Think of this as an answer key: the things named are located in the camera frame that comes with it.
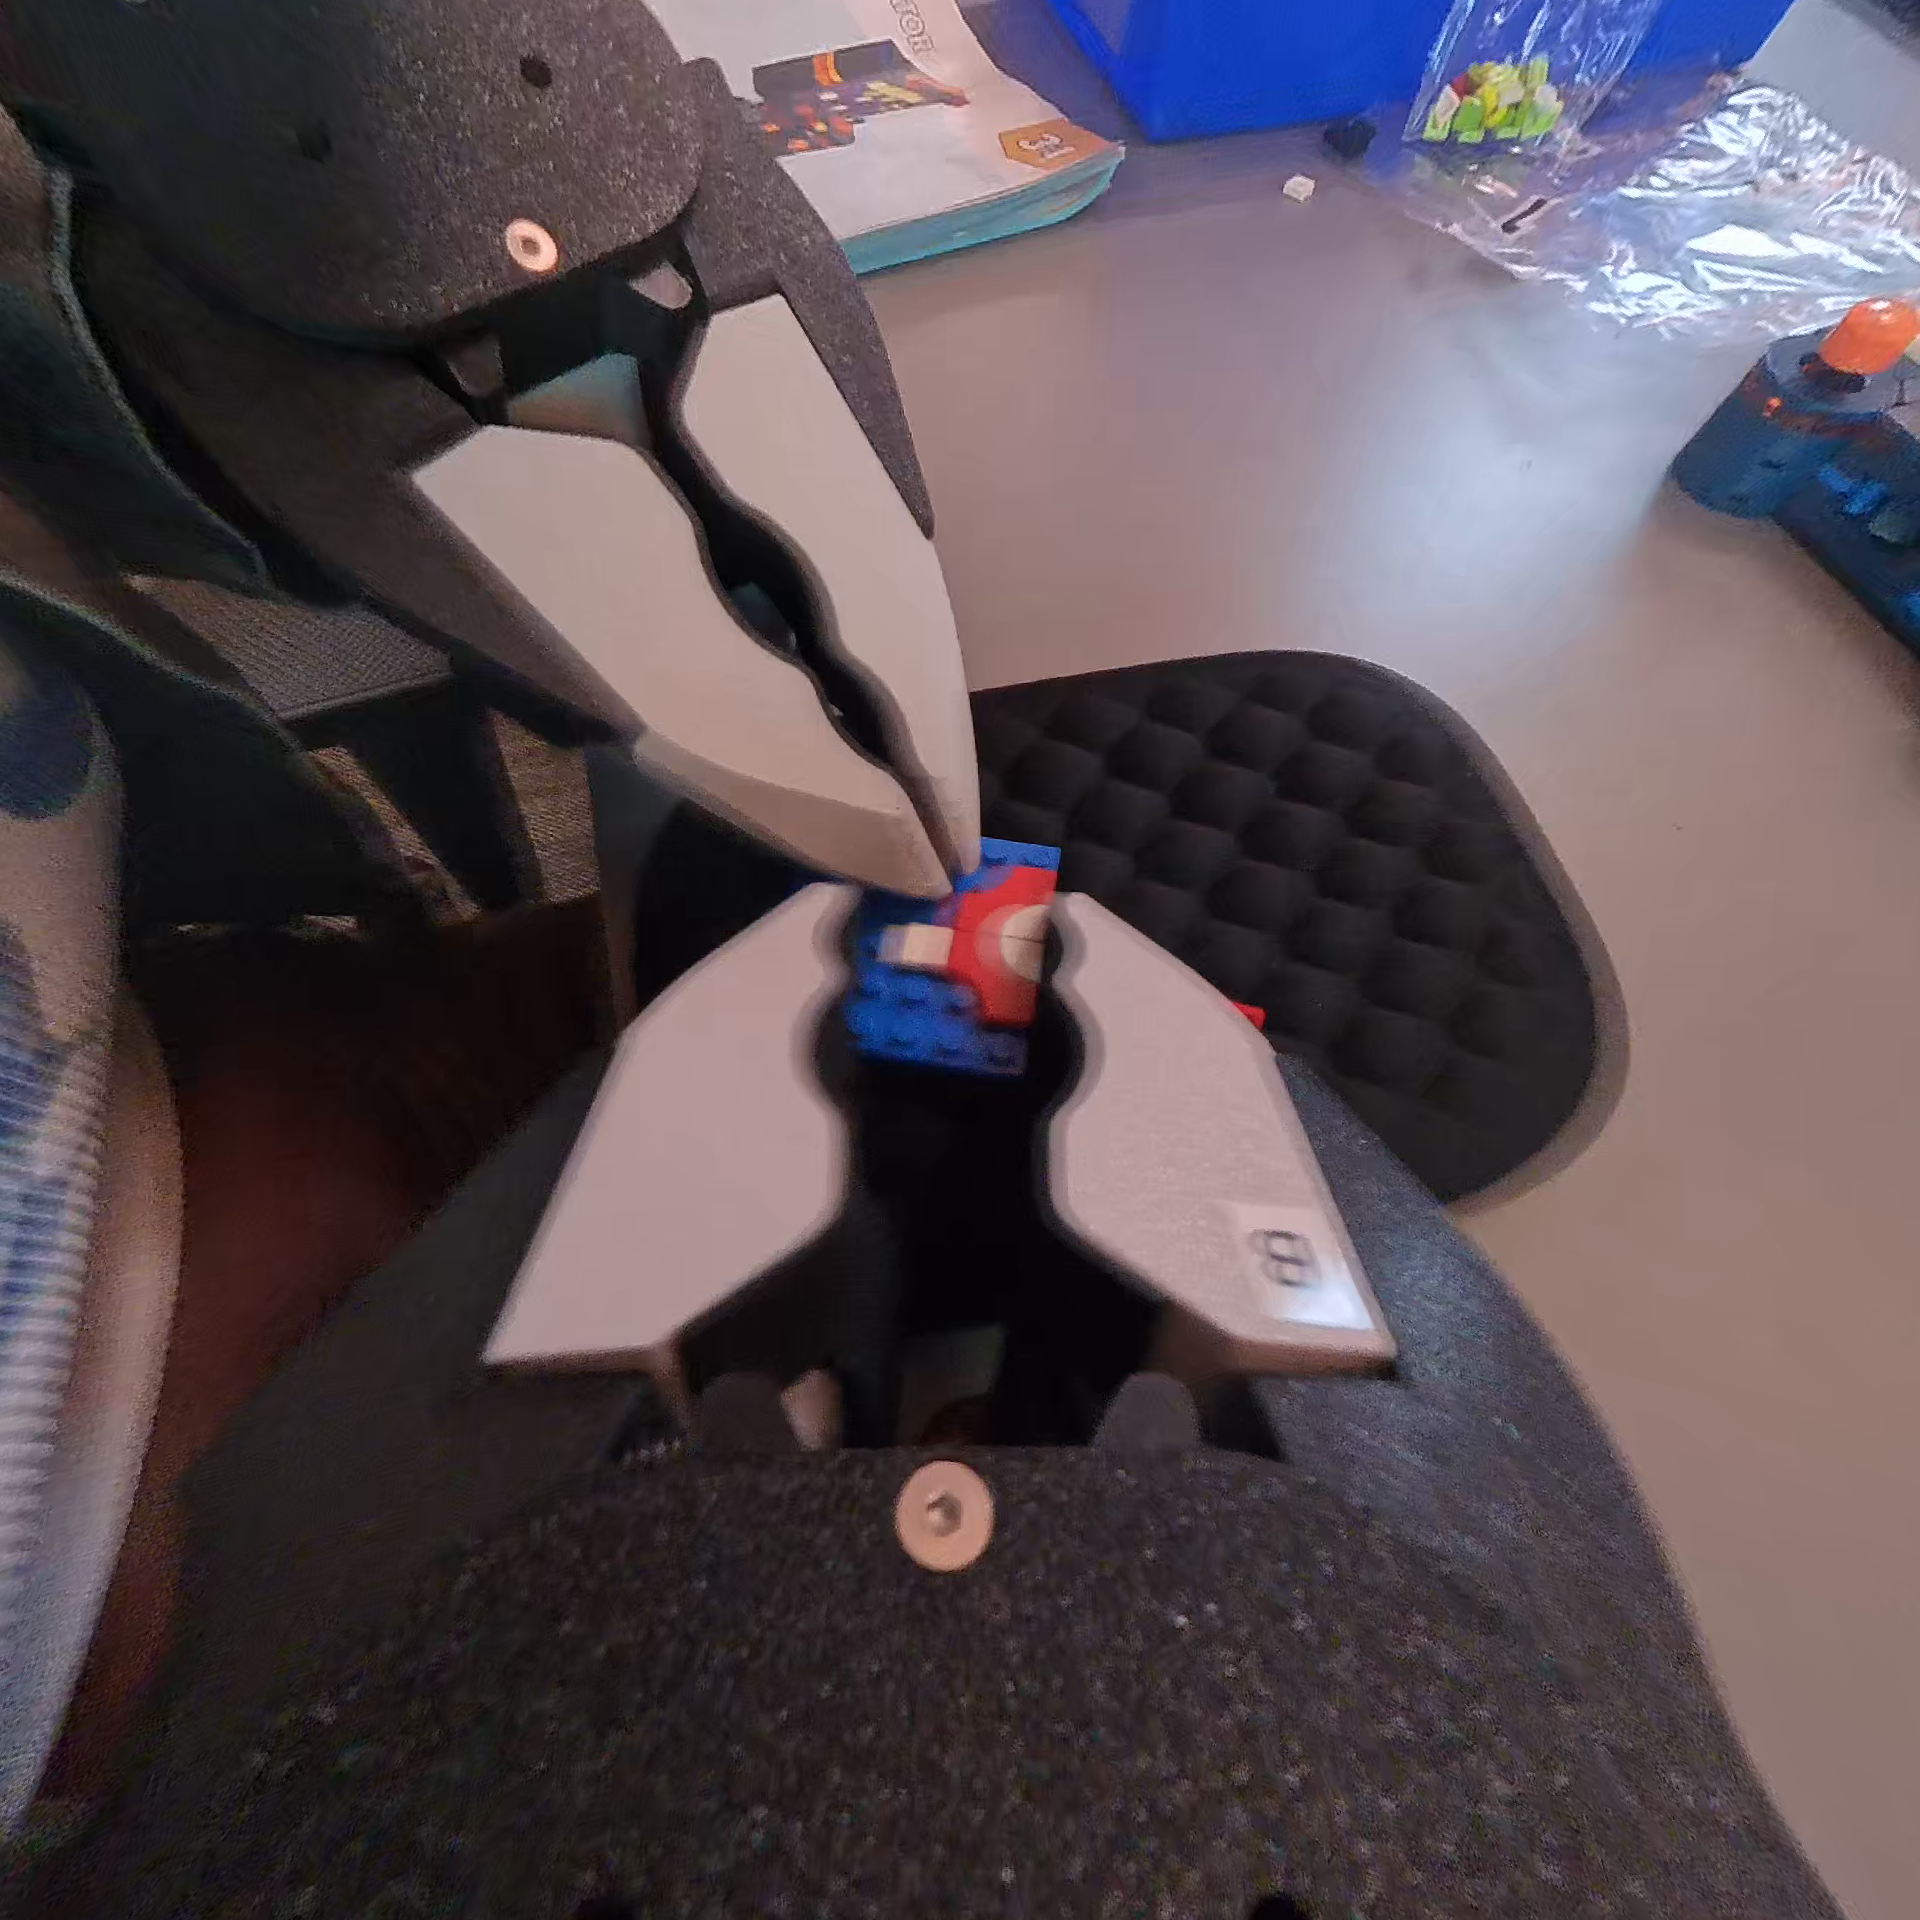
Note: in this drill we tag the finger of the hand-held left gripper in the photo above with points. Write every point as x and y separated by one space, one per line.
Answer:
600 599
855 511

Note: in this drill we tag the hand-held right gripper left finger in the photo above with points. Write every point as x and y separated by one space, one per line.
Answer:
692 1170

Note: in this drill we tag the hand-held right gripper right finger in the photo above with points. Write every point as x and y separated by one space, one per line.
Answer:
1200 1170

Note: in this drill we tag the large blue brick plate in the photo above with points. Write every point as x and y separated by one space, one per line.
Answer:
915 1037

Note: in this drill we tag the red curved brick piece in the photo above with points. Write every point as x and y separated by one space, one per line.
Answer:
991 974

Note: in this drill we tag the small white brick tile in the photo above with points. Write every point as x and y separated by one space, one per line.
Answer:
915 949

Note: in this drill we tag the black office chair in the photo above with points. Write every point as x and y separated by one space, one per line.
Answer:
347 638

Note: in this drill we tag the black dimpled foam pad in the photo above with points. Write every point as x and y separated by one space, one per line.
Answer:
1349 902

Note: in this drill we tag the building instruction booklet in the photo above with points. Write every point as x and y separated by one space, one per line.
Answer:
932 166

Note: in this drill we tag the blue plastic bin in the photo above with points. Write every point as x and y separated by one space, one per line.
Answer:
1230 66

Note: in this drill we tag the person's patterned shirt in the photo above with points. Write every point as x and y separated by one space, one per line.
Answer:
76 1200

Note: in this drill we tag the small black brick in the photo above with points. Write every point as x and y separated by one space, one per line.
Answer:
1349 138

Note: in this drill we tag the clear bag of green bricks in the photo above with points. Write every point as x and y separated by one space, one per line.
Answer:
1484 98

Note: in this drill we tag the blue brick controller model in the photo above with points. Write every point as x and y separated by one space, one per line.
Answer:
1787 436

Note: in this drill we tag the crumpled clear plastic bag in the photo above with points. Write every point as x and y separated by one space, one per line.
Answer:
1757 194

